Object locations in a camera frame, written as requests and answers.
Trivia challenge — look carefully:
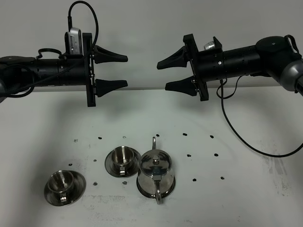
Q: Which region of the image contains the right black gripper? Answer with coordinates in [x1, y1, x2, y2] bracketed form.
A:
[157, 34, 223, 101]

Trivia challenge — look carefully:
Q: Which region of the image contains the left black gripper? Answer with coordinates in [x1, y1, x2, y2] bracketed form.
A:
[82, 33, 128, 107]

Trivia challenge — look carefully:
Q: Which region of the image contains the stainless steel teapot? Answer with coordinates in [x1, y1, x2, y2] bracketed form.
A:
[136, 137, 176, 204]

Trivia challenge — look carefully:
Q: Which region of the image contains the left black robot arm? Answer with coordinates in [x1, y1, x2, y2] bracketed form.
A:
[0, 33, 128, 107]

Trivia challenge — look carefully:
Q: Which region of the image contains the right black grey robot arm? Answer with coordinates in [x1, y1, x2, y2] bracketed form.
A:
[157, 34, 303, 101]

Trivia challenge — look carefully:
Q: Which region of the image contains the steel teacup near teapot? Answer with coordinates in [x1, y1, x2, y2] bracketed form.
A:
[111, 146, 134, 176]

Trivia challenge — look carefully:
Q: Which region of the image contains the steel saucer near teapot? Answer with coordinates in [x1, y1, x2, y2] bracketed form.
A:
[105, 146, 141, 178]

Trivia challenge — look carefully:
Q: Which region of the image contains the steel saucer far left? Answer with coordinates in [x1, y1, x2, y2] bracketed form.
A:
[44, 170, 86, 207]

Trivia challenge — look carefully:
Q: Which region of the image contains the steel teacup far left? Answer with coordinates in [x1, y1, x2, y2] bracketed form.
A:
[47, 170, 75, 202]

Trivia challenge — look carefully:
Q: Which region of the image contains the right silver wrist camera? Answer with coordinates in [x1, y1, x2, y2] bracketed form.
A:
[204, 41, 215, 50]

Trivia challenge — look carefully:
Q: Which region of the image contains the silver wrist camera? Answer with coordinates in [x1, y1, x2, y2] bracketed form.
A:
[204, 41, 215, 50]
[65, 27, 82, 55]

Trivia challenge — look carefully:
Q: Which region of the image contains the right black camera cable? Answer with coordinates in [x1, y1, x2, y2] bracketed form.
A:
[216, 75, 303, 157]

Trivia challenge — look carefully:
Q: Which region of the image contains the black camera cable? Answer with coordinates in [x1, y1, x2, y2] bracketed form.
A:
[68, 0, 99, 48]
[216, 75, 303, 157]

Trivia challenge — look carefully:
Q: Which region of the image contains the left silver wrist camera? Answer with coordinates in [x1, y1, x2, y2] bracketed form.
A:
[65, 27, 82, 55]

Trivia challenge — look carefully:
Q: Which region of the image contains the left black camera cable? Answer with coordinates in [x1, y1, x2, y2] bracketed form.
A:
[68, 0, 99, 48]

